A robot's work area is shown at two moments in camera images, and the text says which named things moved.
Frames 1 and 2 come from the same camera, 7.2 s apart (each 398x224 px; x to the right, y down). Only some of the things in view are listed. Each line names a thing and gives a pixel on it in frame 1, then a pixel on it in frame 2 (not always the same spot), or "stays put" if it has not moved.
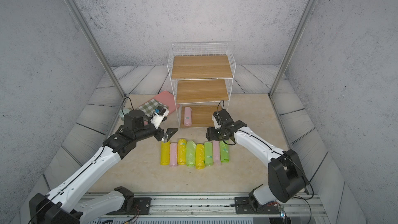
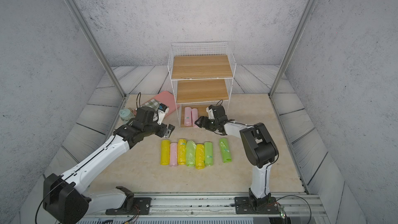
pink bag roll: x=173 y=151 stays put
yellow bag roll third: x=200 y=163 stays put
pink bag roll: x=187 y=116 stays put
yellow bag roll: x=165 y=153 stays put
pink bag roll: x=216 y=152 -> x=195 y=116
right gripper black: x=210 y=134 -> x=204 y=124
